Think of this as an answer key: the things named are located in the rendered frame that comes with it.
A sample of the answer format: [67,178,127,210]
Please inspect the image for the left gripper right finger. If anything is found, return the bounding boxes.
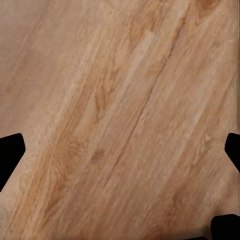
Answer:
[225,133,240,172]

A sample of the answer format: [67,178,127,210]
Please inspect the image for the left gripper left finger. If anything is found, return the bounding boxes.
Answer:
[0,133,26,192]

